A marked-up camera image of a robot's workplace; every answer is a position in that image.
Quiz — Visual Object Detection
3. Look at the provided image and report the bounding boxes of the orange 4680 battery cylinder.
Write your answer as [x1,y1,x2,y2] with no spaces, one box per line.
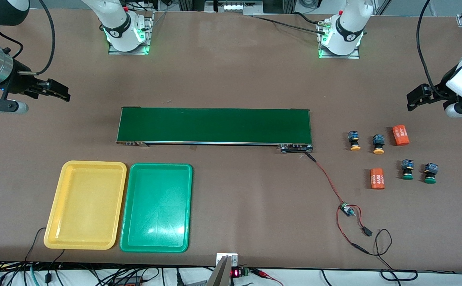
[370,168,385,190]
[392,124,410,146]

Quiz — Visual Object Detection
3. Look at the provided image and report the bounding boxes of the yellow push button switch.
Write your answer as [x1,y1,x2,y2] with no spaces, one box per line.
[347,131,361,151]
[372,134,386,155]

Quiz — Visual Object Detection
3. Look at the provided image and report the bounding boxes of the green push button switch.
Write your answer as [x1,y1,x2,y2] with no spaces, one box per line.
[423,162,438,184]
[401,159,414,180]

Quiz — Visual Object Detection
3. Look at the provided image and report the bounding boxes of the yellow plastic tray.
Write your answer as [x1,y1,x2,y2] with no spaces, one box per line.
[43,160,127,250]

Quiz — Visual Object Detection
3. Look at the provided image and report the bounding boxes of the green plastic tray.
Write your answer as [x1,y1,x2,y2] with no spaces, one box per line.
[120,163,193,253]

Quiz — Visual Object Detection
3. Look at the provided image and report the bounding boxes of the green conveyor belt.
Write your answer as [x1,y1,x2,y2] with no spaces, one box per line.
[116,106,314,154]

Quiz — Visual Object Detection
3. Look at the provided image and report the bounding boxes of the white lit box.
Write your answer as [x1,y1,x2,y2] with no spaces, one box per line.
[214,0,264,15]

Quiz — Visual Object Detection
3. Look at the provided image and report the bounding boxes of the red clip lead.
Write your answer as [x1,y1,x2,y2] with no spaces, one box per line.
[251,268,285,286]

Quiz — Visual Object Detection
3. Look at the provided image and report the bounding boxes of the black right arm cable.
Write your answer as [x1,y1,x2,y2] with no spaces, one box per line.
[0,0,56,77]

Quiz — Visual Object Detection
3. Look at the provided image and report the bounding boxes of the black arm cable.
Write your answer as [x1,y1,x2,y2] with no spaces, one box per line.
[0,0,56,77]
[416,0,447,100]

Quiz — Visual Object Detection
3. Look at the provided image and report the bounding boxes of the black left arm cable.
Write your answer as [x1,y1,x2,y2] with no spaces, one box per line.
[416,0,447,100]

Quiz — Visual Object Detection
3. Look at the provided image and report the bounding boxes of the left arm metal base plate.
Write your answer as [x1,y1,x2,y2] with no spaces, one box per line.
[318,20,361,59]

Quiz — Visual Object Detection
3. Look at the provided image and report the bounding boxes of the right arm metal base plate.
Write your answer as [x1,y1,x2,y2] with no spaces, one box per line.
[109,11,155,55]

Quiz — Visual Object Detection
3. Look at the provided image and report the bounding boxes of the red and black wire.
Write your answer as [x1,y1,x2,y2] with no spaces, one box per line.
[305,152,373,255]

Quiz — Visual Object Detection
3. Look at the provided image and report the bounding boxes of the thin black looped cable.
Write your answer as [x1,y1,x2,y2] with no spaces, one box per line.
[368,228,418,282]

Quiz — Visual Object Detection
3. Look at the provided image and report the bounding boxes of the thin black table cable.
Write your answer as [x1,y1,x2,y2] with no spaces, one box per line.
[24,227,65,265]

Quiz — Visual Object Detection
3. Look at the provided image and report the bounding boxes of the black base power cable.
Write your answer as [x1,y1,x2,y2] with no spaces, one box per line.
[251,11,329,35]

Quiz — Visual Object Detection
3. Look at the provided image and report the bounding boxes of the tangled black cable bundle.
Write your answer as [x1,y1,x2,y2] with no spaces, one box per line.
[0,260,168,286]

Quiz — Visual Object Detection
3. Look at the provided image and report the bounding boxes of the grey metal camera mount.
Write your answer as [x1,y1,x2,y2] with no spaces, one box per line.
[207,253,239,286]

